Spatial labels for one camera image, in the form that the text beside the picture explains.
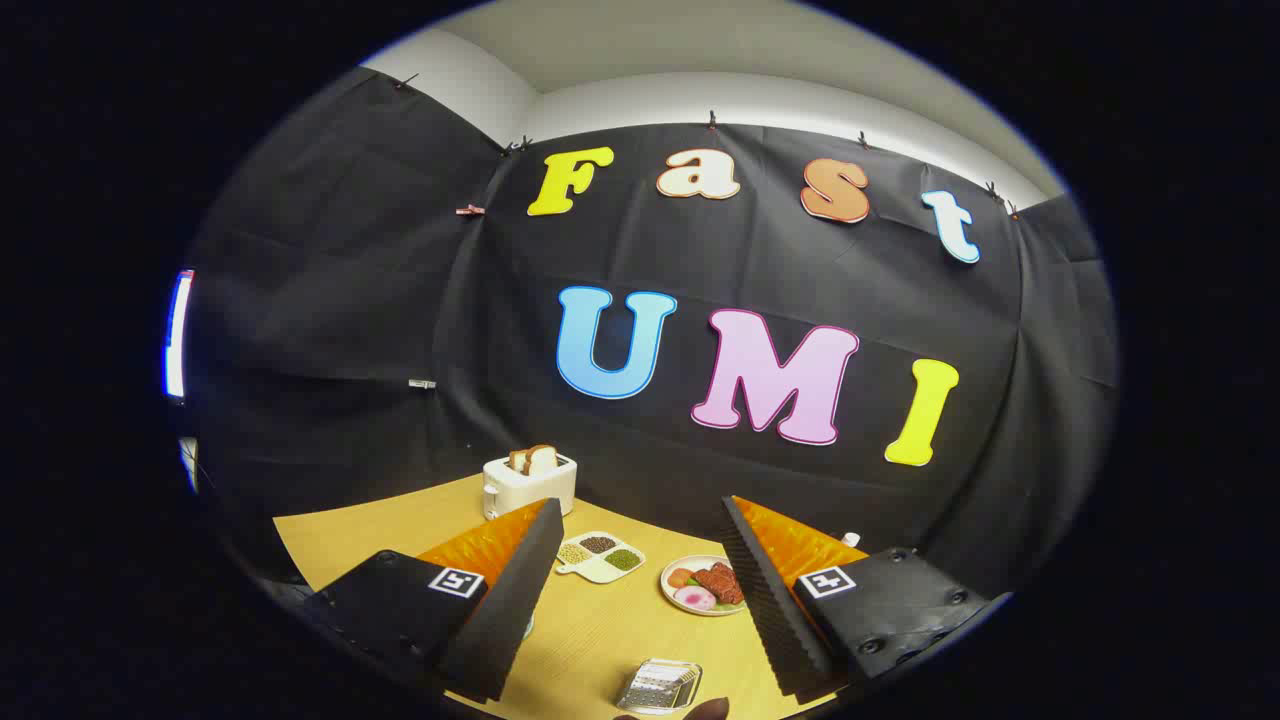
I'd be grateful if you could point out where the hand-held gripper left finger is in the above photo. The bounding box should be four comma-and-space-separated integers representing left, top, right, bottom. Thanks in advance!
300, 497, 566, 704

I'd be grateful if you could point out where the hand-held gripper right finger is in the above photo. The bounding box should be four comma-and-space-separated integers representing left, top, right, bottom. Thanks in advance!
720, 495, 1013, 699

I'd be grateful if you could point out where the brown meat piece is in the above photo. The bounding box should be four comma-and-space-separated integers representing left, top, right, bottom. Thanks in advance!
694, 562, 746, 606

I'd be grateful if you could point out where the white food plate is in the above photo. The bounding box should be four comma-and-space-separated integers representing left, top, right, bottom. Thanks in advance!
660, 555, 749, 617

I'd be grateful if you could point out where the white divided dish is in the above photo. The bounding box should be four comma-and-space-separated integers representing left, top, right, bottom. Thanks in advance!
555, 531, 647, 585

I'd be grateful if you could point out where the white toaster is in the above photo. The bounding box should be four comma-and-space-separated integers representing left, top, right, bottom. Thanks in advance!
482, 452, 578, 522

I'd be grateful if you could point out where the black backdrop cloth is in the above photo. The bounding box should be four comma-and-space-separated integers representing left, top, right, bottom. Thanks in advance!
185, 68, 1119, 601

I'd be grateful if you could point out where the bright lit screen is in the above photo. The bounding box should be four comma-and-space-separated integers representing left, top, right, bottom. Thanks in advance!
164, 269, 196, 401

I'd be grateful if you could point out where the metal wire cutlery basket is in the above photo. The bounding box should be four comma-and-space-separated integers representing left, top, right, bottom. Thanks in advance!
616, 658, 704, 716

